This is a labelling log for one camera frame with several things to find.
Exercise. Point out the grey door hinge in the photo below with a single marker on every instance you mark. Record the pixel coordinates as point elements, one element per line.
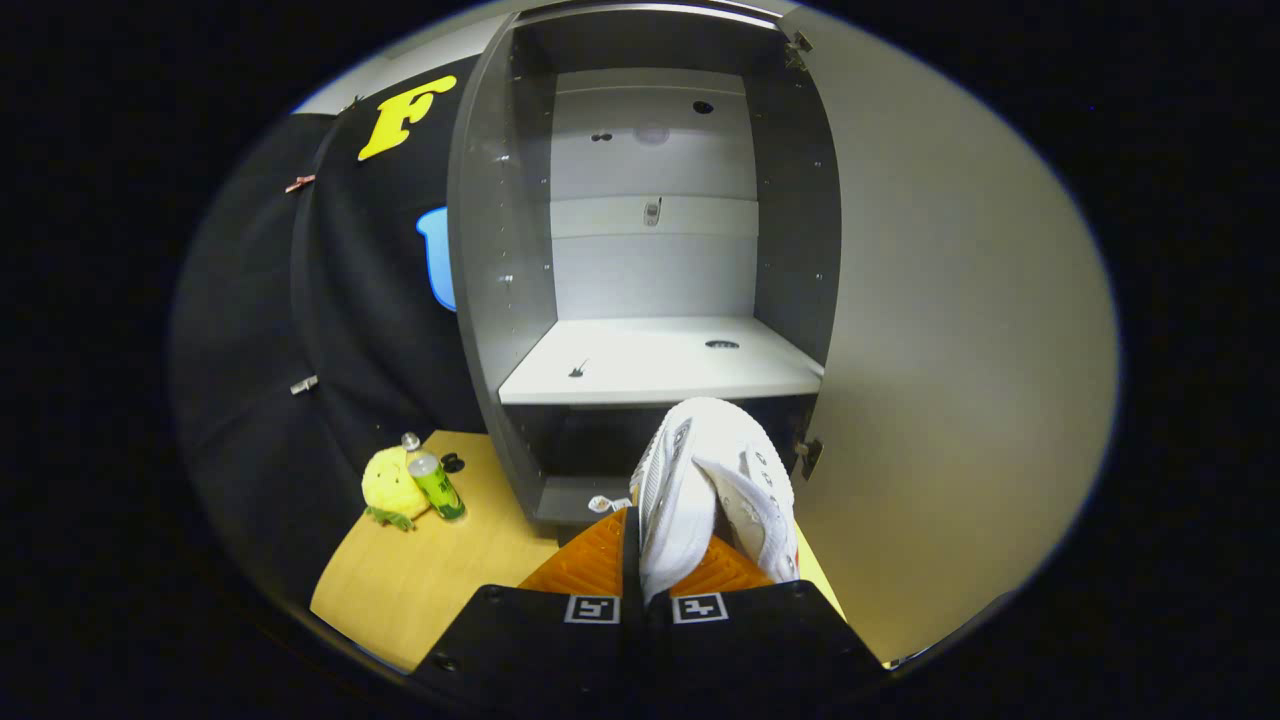
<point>798,50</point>

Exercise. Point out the silver cloth clip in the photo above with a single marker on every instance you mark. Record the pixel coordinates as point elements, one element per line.
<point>304,384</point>

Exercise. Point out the dark grey shoe cabinet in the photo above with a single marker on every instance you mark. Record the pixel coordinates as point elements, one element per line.
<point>500,250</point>

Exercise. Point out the small white packet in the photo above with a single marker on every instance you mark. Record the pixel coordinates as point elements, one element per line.
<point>608,504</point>

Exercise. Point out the black backdrop cloth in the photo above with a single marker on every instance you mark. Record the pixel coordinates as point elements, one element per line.
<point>250,400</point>

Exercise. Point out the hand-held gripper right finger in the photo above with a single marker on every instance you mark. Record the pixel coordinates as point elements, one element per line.
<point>760,650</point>

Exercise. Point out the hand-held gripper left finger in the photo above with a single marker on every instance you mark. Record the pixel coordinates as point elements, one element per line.
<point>530,650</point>

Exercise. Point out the beige shoe cabinet door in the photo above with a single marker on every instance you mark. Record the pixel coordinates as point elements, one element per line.
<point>950,350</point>

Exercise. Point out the pink cloth clip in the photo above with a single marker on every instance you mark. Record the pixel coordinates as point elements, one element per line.
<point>300,183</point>

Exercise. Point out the white cabinet shelf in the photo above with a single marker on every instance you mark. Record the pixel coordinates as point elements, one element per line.
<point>650,370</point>

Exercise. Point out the brass door hinge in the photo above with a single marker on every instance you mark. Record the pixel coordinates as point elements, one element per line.
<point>809,457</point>

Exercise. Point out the yellow plush toy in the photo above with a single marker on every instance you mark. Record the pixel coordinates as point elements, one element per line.
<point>390,490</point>

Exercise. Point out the white shoes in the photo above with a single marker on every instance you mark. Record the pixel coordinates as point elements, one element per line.
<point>700,490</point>

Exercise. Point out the small black cap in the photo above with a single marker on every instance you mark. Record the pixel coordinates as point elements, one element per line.
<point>453,463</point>

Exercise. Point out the green label water bottle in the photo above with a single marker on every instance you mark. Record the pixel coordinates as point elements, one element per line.
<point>438,488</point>

